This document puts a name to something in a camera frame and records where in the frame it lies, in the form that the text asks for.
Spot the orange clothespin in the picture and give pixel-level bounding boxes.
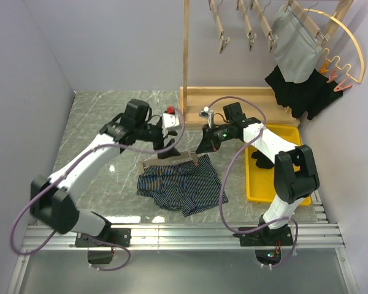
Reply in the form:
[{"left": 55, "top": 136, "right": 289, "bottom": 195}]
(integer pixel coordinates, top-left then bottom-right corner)
[{"left": 319, "top": 61, "right": 329, "bottom": 74}]

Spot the yellow plastic tray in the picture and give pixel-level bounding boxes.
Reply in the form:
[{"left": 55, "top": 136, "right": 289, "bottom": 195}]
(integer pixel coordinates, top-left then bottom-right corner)
[{"left": 243, "top": 124, "right": 320, "bottom": 206}]

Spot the wooden clip hanger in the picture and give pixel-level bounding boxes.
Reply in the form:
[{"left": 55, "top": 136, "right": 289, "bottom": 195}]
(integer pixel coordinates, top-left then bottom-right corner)
[
  {"left": 137, "top": 151, "right": 199, "bottom": 174},
  {"left": 208, "top": 0, "right": 231, "bottom": 54},
  {"left": 284, "top": 1, "right": 328, "bottom": 46},
  {"left": 236, "top": 0, "right": 257, "bottom": 51},
  {"left": 250, "top": 0, "right": 278, "bottom": 53}
]

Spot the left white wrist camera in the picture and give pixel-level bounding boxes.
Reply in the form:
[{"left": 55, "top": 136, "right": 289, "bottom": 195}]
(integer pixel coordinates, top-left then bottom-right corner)
[{"left": 161, "top": 106, "right": 181, "bottom": 137}]

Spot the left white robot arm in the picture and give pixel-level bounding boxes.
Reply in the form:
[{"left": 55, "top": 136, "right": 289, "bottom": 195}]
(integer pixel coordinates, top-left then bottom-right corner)
[{"left": 29, "top": 99, "right": 185, "bottom": 246}]

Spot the aluminium mounting rail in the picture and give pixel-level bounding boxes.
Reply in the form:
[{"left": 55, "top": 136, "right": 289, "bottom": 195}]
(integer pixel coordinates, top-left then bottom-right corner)
[{"left": 6, "top": 198, "right": 359, "bottom": 294}]

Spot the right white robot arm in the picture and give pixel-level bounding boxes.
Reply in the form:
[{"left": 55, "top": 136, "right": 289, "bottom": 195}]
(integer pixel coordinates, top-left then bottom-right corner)
[{"left": 196, "top": 102, "right": 320, "bottom": 246}]

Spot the pink clothespin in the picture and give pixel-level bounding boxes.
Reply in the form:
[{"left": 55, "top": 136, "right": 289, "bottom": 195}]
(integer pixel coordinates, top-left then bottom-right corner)
[
  {"left": 326, "top": 68, "right": 338, "bottom": 83},
  {"left": 334, "top": 76, "right": 353, "bottom": 92}
]

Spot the black hanging underwear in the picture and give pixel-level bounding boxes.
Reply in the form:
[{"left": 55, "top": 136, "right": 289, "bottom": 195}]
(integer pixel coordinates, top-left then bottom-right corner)
[{"left": 265, "top": 67, "right": 343, "bottom": 120}]

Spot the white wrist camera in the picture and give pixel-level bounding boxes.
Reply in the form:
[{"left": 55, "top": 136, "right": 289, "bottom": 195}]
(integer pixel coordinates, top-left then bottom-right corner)
[
  {"left": 161, "top": 106, "right": 181, "bottom": 137},
  {"left": 199, "top": 107, "right": 216, "bottom": 130}
]

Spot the wooden drying rack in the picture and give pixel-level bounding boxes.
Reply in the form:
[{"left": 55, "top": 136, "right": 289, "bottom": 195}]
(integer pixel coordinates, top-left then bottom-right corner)
[{"left": 179, "top": 1, "right": 353, "bottom": 130}]

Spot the black underwear in tray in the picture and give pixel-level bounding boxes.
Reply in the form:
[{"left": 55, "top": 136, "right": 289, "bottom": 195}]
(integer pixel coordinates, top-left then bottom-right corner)
[{"left": 251, "top": 150, "right": 275, "bottom": 170}]

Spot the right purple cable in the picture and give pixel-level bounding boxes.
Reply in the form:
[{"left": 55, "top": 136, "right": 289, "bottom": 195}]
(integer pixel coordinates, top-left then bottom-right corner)
[{"left": 204, "top": 96, "right": 299, "bottom": 270}]

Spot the striped navy underwear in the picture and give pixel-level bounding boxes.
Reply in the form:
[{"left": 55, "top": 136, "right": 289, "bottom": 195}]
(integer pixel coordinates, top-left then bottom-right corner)
[{"left": 137, "top": 155, "right": 221, "bottom": 217}]

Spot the gold semicircle clip hanger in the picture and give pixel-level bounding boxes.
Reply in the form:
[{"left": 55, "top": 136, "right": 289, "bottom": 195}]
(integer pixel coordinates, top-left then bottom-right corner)
[{"left": 304, "top": 8, "right": 366, "bottom": 84}]

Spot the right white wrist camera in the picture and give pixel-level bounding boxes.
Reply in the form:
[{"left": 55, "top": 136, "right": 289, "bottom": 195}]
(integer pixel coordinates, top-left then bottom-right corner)
[{"left": 199, "top": 107, "right": 216, "bottom": 130}]

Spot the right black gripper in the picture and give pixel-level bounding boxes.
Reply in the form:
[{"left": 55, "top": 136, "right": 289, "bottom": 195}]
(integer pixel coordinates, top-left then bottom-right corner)
[{"left": 196, "top": 122, "right": 234, "bottom": 154}]

